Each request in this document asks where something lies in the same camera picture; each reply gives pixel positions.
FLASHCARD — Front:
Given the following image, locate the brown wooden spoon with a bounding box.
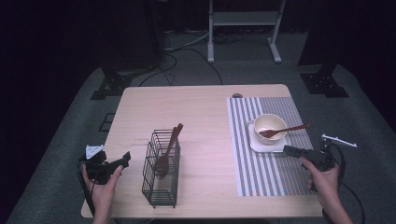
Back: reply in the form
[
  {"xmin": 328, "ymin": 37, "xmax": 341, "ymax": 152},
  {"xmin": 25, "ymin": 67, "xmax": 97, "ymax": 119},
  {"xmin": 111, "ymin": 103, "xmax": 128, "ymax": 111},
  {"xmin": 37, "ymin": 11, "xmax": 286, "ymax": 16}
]
[
  {"xmin": 154, "ymin": 122, "xmax": 184, "ymax": 179},
  {"xmin": 258, "ymin": 122, "xmax": 312, "ymax": 139}
]

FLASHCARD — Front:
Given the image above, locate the black wire cutlery basket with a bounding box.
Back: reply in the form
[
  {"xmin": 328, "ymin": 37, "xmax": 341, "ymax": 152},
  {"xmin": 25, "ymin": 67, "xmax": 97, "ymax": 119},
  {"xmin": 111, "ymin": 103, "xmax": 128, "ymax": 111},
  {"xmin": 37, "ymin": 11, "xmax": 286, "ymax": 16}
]
[{"xmin": 141, "ymin": 129, "xmax": 182, "ymax": 209}]

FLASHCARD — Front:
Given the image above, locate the black floor cable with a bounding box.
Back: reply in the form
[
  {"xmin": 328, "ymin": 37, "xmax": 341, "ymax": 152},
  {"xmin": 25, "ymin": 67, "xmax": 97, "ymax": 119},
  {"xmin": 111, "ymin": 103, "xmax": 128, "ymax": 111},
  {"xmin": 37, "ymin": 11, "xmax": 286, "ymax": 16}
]
[{"xmin": 137, "ymin": 47, "xmax": 224, "ymax": 88}]

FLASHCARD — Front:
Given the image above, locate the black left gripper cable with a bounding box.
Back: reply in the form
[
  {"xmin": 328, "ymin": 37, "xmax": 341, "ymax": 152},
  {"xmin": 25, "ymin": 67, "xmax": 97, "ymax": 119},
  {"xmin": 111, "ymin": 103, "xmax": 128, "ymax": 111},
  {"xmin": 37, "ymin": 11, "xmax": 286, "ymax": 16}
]
[{"xmin": 76, "ymin": 158, "xmax": 96, "ymax": 217}]

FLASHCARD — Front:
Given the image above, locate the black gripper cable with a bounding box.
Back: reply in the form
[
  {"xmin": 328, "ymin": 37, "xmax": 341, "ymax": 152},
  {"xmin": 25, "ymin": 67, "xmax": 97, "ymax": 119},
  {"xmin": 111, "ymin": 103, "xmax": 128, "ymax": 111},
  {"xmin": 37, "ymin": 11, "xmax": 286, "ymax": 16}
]
[
  {"xmin": 76, "ymin": 158, "xmax": 96, "ymax": 217},
  {"xmin": 321, "ymin": 142, "xmax": 366, "ymax": 224}
]

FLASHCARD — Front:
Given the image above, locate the grey striped placemat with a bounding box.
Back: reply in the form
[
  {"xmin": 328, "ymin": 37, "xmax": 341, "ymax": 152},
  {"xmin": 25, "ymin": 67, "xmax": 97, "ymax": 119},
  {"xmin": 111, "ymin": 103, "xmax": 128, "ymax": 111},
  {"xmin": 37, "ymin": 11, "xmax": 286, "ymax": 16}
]
[{"xmin": 226, "ymin": 96, "xmax": 319, "ymax": 198}]

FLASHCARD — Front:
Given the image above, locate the person's left hand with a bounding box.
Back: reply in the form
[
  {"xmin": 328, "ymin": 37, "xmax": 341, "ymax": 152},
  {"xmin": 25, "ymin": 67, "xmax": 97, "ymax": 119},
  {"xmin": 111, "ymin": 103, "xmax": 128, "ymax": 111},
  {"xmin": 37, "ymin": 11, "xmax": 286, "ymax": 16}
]
[{"xmin": 80, "ymin": 163, "xmax": 124, "ymax": 204}]

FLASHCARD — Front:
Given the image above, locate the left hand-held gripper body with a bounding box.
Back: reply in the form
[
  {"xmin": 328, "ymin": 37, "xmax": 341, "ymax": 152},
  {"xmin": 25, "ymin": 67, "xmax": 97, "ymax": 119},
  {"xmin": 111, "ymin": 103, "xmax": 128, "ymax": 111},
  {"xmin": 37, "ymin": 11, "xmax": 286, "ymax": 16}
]
[{"xmin": 78, "ymin": 144, "xmax": 111, "ymax": 186}]

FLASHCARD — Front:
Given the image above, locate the white square plate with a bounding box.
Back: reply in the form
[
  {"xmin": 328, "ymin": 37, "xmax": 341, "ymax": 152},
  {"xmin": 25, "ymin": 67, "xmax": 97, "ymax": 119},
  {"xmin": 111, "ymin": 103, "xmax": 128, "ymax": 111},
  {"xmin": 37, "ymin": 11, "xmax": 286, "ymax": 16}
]
[{"xmin": 247, "ymin": 120, "xmax": 289, "ymax": 154}]

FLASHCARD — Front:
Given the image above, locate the white metal stand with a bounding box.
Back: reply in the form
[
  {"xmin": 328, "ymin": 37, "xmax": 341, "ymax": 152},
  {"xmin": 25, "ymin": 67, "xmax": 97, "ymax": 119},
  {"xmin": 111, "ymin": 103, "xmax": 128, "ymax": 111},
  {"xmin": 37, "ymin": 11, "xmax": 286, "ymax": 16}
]
[{"xmin": 206, "ymin": 0, "xmax": 287, "ymax": 64}]

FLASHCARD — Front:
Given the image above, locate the person's right hand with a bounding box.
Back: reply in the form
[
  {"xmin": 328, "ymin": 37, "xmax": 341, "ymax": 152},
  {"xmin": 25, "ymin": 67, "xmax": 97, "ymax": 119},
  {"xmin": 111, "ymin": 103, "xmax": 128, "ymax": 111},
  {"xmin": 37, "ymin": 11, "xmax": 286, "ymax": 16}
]
[{"xmin": 300, "ymin": 156, "xmax": 343, "ymax": 202}]

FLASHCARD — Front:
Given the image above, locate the white floor cable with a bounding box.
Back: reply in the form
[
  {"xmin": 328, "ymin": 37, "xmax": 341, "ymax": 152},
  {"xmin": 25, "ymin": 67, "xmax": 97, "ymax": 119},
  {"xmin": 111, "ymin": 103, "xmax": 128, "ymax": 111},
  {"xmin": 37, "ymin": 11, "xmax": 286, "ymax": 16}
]
[{"xmin": 163, "ymin": 29, "xmax": 210, "ymax": 52}]

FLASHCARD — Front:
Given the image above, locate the cream bowl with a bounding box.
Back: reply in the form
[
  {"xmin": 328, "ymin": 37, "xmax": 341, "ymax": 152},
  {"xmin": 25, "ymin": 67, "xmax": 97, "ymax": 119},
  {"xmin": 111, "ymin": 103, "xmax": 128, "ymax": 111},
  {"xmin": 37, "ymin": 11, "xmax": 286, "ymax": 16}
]
[{"xmin": 253, "ymin": 113, "xmax": 289, "ymax": 146}]

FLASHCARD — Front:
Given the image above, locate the black stand with base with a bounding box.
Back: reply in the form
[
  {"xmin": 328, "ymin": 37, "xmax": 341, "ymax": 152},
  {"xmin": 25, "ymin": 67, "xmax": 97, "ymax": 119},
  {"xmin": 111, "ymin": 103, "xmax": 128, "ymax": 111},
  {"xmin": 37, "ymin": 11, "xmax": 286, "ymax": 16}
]
[
  {"xmin": 297, "ymin": 0, "xmax": 350, "ymax": 99},
  {"xmin": 90, "ymin": 0, "xmax": 166, "ymax": 101}
]

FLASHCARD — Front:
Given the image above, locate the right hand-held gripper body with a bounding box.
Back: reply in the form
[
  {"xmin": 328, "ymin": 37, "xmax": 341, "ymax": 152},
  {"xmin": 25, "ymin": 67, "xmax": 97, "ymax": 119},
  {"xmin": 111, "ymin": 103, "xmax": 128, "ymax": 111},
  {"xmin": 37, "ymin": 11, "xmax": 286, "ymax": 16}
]
[{"xmin": 305, "ymin": 133, "xmax": 358, "ymax": 173}]

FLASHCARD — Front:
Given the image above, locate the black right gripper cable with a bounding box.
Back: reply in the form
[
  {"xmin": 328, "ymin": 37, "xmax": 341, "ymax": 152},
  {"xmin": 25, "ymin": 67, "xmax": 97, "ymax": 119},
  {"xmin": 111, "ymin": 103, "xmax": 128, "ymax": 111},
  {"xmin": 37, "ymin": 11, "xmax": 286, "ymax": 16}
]
[{"xmin": 321, "ymin": 142, "xmax": 366, "ymax": 224}]

